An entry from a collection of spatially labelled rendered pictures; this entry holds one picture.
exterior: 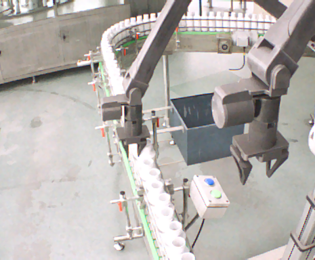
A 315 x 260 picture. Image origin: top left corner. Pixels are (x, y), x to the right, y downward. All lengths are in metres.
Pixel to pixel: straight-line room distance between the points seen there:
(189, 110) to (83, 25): 2.74
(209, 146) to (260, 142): 1.14
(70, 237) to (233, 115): 2.04
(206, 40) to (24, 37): 2.51
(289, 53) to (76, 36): 4.06
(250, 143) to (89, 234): 1.95
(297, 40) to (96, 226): 2.16
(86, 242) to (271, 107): 2.00
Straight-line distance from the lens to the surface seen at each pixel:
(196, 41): 2.88
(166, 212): 1.00
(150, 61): 1.01
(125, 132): 1.12
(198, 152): 1.77
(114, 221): 2.54
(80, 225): 2.56
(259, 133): 0.64
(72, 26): 4.48
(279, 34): 0.58
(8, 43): 4.59
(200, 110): 2.01
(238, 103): 0.58
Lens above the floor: 1.88
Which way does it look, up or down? 34 degrees down
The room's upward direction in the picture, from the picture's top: 4 degrees counter-clockwise
